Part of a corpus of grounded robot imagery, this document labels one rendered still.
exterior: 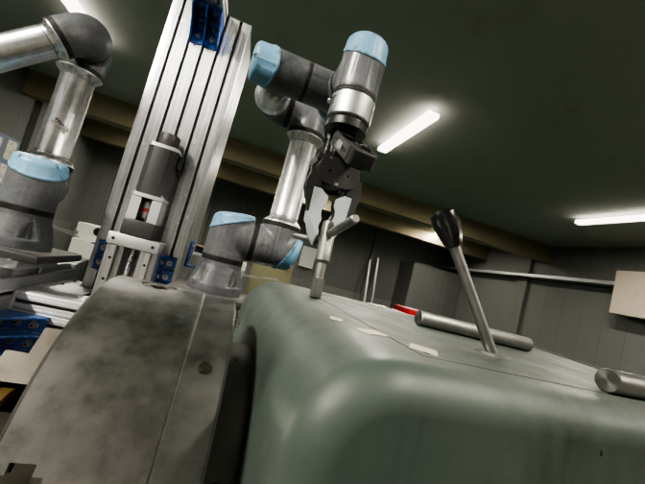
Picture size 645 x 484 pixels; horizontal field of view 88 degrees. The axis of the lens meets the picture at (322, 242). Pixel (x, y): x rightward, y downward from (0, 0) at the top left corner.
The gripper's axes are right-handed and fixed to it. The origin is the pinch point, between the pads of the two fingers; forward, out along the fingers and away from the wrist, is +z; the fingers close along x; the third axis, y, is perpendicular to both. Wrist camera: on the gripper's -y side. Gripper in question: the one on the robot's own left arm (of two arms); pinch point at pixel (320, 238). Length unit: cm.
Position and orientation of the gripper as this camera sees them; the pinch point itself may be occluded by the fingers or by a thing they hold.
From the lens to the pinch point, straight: 52.9
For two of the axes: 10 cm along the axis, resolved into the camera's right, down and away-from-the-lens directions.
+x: -9.2, -2.7, -2.8
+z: -2.5, 9.6, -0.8
